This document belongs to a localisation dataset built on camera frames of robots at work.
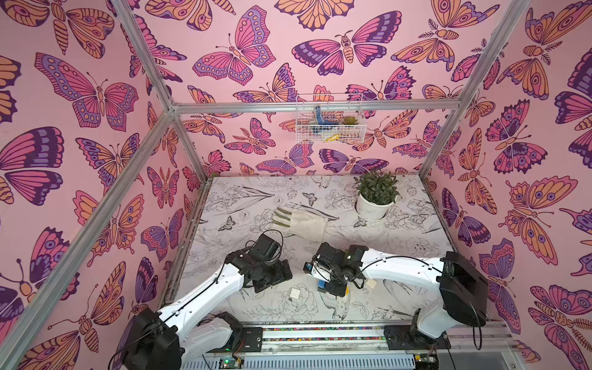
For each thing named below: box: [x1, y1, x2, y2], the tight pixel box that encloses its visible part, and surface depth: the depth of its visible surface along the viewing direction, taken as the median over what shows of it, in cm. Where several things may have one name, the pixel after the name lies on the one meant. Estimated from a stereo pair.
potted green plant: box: [353, 169, 401, 221], surface depth 94 cm
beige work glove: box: [271, 203, 340, 243], surface depth 105 cm
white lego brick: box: [289, 287, 301, 300], surface depth 83 cm
